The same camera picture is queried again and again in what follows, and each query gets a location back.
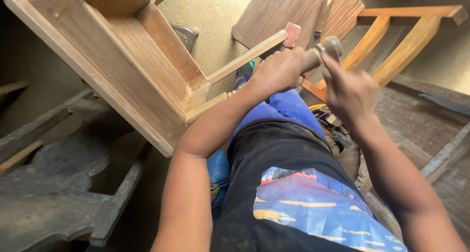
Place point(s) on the plain wooden stick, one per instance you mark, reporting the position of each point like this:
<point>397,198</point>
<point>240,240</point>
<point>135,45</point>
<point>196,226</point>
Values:
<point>13,87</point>

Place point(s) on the person's left hand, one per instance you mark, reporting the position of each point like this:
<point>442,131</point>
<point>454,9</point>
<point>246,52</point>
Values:
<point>277,70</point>

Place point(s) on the blue plastic bag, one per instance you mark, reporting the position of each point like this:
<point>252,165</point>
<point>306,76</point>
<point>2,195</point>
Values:
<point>219,175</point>

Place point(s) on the person's left fingers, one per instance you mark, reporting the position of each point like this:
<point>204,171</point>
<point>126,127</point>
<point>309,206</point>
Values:
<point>295,66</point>

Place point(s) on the light wooden stool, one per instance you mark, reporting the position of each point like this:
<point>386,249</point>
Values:
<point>121,61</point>

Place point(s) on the grey weathered wooden frame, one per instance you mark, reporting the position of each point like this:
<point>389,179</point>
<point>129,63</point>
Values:
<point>446,154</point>

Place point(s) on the person's blue shoe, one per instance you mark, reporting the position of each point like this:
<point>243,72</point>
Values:
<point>242,75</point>

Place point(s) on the dark grey carved wooden furniture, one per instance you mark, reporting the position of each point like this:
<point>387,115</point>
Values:
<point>47,171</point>

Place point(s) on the blue strip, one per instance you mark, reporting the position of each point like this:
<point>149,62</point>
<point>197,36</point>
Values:
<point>446,102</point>

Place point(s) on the person's blue trousers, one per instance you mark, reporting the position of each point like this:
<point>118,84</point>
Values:
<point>282,110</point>

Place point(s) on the dark brown wooden board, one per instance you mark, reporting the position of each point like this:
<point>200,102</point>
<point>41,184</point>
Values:
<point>271,13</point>

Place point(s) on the person's black printed shirt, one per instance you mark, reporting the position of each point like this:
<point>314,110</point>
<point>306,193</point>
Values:
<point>286,193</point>

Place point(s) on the orange wooden chair frame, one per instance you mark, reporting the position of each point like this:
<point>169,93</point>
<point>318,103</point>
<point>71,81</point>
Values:
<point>404,50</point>

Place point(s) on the dark sandal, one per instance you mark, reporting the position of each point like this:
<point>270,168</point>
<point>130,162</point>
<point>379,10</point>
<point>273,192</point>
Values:
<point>184,36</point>

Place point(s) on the person's right hand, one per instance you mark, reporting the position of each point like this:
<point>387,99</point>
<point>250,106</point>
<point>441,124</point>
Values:
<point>350,94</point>

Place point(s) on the person's right fingers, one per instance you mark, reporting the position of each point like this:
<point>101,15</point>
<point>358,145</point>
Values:
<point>330,66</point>

